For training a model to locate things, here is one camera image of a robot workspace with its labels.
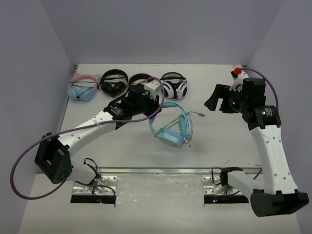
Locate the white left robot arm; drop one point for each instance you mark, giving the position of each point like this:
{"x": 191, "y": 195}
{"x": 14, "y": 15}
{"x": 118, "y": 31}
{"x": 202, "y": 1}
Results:
{"x": 55, "y": 151}

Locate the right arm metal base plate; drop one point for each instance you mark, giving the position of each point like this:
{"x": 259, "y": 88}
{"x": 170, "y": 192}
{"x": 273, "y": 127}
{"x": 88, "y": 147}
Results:
{"x": 214, "y": 193}

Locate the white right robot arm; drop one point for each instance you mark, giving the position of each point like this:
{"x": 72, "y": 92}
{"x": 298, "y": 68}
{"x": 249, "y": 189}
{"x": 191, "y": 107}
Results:
{"x": 279, "y": 194}

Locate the red white right wrist camera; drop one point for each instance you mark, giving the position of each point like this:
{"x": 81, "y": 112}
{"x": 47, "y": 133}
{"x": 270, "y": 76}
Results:
{"x": 238, "y": 75}

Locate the white black headphones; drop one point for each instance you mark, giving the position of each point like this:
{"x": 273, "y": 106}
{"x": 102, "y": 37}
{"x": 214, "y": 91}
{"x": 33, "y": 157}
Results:
{"x": 175, "y": 85}

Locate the light blue over-ear headphones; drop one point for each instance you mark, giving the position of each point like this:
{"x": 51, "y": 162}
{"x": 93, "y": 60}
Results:
{"x": 177, "y": 133}

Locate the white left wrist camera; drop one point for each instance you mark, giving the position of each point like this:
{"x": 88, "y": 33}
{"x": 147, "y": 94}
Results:
{"x": 152, "y": 89}

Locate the red black headphones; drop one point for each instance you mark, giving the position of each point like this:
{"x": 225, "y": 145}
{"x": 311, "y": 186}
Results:
{"x": 140, "y": 78}

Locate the aluminium table edge rail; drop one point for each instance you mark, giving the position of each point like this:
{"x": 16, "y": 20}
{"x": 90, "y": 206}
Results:
{"x": 156, "y": 171}

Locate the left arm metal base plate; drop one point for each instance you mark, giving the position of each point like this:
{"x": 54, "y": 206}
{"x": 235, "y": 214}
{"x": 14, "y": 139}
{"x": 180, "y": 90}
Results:
{"x": 103, "y": 191}

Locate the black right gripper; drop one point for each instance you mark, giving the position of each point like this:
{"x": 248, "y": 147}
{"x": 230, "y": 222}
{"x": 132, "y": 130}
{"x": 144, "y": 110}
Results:
{"x": 222, "y": 92}

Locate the pink blue cat-ear headphones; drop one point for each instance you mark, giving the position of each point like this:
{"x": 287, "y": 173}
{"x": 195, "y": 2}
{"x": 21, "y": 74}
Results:
{"x": 83, "y": 87}

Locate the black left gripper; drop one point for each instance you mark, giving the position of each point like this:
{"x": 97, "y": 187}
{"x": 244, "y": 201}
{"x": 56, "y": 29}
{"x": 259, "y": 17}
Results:
{"x": 151, "y": 107}

